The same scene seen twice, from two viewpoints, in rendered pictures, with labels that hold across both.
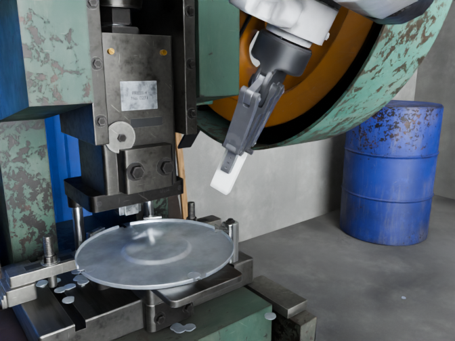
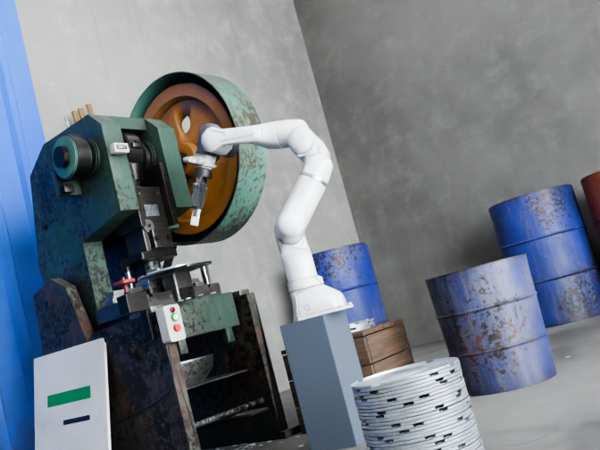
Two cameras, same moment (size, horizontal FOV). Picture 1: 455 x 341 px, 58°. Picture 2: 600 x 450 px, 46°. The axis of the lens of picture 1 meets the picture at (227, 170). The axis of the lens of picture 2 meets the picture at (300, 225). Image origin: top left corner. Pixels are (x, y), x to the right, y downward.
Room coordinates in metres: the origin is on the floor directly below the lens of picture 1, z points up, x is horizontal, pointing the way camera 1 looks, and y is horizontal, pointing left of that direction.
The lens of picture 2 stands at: (-2.27, 0.27, 0.44)
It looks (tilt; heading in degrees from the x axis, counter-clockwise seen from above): 8 degrees up; 346
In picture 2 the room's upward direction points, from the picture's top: 15 degrees counter-clockwise
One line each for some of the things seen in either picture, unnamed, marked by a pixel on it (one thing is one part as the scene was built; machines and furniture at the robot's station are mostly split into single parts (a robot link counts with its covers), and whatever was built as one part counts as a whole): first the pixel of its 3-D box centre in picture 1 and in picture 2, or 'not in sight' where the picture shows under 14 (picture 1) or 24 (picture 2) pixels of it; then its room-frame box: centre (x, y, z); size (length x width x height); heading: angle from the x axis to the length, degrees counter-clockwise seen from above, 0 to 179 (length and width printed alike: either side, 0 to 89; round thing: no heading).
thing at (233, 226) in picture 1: (230, 239); (204, 273); (0.83, -0.01, 0.75); 0.03 x 0.03 x 0.10; 38
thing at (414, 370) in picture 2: not in sight; (404, 372); (-0.46, -0.33, 0.25); 0.29 x 0.29 x 0.01
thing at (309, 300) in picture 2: not in sight; (317, 295); (0.19, -0.32, 0.52); 0.22 x 0.19 x 0.14; 48
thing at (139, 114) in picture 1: (129, 108); (146, 219); (0.79, 0.18, 1.04); 0.17 x 0.15 x 0.30; 38
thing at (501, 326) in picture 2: not in sight; (491, 324); (0.40, -1.04, 0.24); 0.42 x 0.42 x 0.48
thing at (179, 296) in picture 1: (171, 290); (184, 284); (0.68, 0.10, 0.72); 0.25 x 0.14 x 0.14; 38
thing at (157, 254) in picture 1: (156, 247); (172, 271); (0.72, 0.13, 0.78); 0.29 x 0.29 x 0.01
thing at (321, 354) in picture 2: not in sight; (329, 379); (0.22, -0.29, 0.23); 0.18 x 0.18 x 0.45; 48
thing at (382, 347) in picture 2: not in sight; (353, 374); (0.67, -0.49, 0.18); 0.40 x 0.38 x 0.35; 45
